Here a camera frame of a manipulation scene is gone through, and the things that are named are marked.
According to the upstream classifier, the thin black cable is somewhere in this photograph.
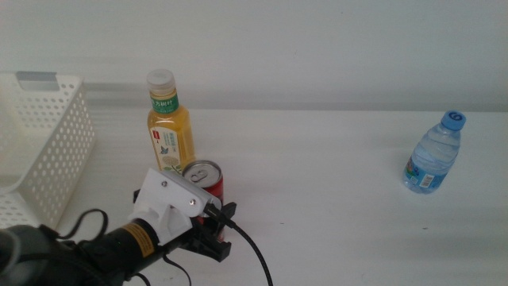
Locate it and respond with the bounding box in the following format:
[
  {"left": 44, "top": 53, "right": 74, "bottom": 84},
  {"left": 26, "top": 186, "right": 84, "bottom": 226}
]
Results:
[{"left": 54, "top": 207, "right": 192, "bottom": 286}]

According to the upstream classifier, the white perforated plastic basket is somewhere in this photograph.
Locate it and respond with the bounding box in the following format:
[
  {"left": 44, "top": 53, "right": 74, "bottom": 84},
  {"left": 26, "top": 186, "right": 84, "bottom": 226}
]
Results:
[{"left": 0, "top": 71, "right": 97, "bottom": 230}]

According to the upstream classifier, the yellow tea bottle green label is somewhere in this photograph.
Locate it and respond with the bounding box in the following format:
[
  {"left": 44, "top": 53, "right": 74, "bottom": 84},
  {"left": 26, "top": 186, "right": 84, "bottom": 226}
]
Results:
[{"left": 145, "top": 68, "right": 197, "bottom": 176}]

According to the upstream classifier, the red cola can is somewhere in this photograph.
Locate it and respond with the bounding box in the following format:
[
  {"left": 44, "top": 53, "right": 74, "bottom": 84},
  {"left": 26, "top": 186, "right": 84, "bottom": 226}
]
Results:
[{"left": 182, "top": 160, "right": 225, "bottom": 242}]

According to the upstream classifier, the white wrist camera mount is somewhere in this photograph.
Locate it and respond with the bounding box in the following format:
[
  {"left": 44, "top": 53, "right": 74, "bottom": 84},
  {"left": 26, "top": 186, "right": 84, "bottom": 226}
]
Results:
[{"left": 128, "top": 167, "right": 223, "bottom": 245}]

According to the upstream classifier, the clear water bottle blue cap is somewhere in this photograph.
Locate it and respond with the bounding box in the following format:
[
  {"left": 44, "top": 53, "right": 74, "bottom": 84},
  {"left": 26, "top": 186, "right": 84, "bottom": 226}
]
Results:
[{"left": 402, "top": 110, "right": 468, "bottom": 195}]

